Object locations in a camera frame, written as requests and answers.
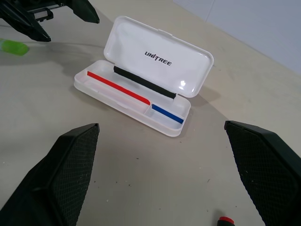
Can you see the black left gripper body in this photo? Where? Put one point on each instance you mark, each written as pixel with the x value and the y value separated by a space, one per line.
pixel 43 10

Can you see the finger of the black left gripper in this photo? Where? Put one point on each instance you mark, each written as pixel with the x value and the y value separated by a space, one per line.
pixel 85 11
pixel 26 23

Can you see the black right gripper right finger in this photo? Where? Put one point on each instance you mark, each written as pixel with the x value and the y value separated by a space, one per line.
pixel 268 169

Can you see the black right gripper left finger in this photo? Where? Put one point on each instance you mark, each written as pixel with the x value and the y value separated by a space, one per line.
pixel 58 179

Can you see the white plastic case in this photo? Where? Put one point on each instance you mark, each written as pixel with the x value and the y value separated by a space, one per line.
pixel 143 77

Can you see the green translucent highlighter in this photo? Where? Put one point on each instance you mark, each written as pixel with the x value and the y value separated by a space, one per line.
pixel 14 47

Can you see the red and black pen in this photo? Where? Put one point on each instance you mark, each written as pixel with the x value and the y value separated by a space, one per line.
pixel 225 220

